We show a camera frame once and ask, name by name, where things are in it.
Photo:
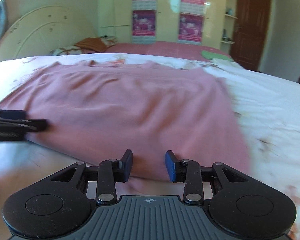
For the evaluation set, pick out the pink checked bedspread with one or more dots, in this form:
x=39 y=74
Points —
x=165 y=48

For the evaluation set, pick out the cream glossy wardrobe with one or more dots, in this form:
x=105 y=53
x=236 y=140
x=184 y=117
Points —
x=165 y=10

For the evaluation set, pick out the pink knit sweater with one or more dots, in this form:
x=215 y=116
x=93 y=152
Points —
x=140 y=105

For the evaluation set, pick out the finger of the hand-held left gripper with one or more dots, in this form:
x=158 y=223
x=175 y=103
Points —
x=17 y=127
x=7 y=113

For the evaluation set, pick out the brown wooden door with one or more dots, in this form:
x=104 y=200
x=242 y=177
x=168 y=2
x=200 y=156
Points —
x=251 y=25

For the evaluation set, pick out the floral pillow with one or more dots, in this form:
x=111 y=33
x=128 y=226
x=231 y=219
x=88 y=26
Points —
x=67 y=50

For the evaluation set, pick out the blue shelf bottle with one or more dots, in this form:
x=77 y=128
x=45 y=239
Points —
x=230 y=11

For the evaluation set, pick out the cream round headboard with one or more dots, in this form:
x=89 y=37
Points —
x=40 y=32

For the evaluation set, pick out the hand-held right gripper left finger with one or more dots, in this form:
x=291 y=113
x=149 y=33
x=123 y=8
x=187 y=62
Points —
x=127 y=166

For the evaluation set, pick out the green folded cloth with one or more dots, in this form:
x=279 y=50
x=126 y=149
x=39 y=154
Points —
x=216 y=55

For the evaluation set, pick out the white floral bed sheet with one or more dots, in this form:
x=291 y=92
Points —
x=270 y=110

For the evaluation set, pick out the white folded cloth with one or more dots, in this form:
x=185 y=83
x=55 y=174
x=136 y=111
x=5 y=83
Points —
x=227 y=63

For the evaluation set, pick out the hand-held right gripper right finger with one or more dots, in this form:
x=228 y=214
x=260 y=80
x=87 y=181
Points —
x=170 y=166

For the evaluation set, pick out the brown striped pillow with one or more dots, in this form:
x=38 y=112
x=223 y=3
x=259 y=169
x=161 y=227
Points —
x=91 y=44

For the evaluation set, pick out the dark shelf bottles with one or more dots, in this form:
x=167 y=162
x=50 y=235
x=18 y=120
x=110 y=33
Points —
x=224 y=34

